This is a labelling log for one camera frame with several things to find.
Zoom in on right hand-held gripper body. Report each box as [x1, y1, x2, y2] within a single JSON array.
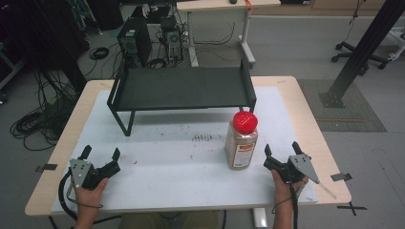
[[263, 154, 321, 185]]

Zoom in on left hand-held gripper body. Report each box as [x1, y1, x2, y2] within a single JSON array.
[[69, 157, 122, 191]]

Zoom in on red-lidded spice bottle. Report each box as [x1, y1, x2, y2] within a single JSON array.
[[224, 111, 259, 171]]

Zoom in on black metal shelf rack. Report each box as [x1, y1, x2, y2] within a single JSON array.
[[107, 59, 258, 137]]

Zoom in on person's left hand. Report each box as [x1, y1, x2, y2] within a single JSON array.
[[73, 177, 110, 208]]

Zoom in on person's right hand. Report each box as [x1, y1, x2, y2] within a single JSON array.
[[270, 169, 309, 205]]

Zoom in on black tape strip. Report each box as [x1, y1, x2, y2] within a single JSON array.
[[330, 173, 353, 182], [34, 163, 59, 174]]

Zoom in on pale tape strip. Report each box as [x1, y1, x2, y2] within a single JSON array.
[[318, 182, 338, 200]]

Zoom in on white table leg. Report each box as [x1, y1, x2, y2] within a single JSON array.
[[252, 207, 268, 229]]

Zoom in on grey floor mat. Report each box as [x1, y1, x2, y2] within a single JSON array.
[[297, 78, 388, 133]]

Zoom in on white table mat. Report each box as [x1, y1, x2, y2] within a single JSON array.
[[51, 86, 319, 214]]

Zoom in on person's olive trousers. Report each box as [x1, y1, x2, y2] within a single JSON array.
[[117, 210, 221, 229]]

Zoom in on black office chair base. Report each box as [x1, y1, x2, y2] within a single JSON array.
[[330, 40, 391, 76]]

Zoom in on black computer tower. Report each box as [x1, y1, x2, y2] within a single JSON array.
[[117, 16, 153, 67]]

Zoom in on dark curtain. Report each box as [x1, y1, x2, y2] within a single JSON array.
[[0, 0, 125, 94]]

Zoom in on white desk with wooden top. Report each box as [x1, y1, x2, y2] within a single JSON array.
[[176, 0, 282, 70]]

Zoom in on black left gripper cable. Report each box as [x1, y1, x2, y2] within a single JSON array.
[[57, 170, 123, 225]]

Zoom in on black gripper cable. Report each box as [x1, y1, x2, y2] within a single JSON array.
[[288, 182, 300, 229], [57, 170, 123, 225]]

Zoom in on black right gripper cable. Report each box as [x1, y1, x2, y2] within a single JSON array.
[[288, 182, 300, 229]]

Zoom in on bundle of black floor cables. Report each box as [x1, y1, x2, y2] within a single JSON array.
[[9, 68, 84, 152]]

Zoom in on coiled black cable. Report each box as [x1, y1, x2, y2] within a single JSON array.
[[89, 46, 110, 61]]

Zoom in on black metal post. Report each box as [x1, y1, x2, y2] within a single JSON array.
[[319, 0, 405, 109]]

